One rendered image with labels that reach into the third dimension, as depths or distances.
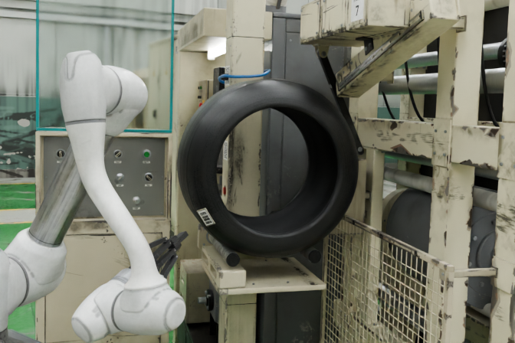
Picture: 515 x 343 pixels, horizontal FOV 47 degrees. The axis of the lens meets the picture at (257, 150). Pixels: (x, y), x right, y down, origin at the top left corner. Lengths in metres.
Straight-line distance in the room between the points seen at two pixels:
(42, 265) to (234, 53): 1.03
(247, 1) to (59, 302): 1.44
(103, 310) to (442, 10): 1.19
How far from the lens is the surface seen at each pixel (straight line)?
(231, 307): 2.39
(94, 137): 1.52
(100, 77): 1.55
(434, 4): 1.75
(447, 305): 1.67
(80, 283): 2.64
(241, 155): 2.27
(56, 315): 2.68
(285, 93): 1.90
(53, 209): 1.77
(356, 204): 2.37
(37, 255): 1.81
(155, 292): 1.43
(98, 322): 1.52
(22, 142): 11.04
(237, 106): 1.86
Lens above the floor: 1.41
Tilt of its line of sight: 5 degrees down
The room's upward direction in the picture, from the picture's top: 2 degrees clockwise
